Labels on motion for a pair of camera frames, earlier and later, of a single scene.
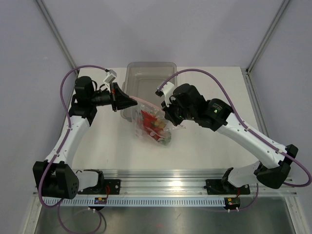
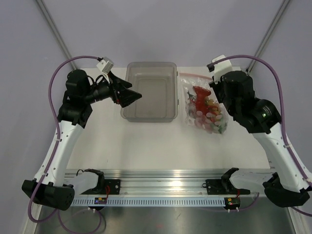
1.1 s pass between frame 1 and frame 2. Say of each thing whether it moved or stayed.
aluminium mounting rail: stayed
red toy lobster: moved
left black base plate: stayed
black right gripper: moved
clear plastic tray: stayed
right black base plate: stayed
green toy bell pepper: moved
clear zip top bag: moved
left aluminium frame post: stayed
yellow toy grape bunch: moved
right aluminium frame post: stayed
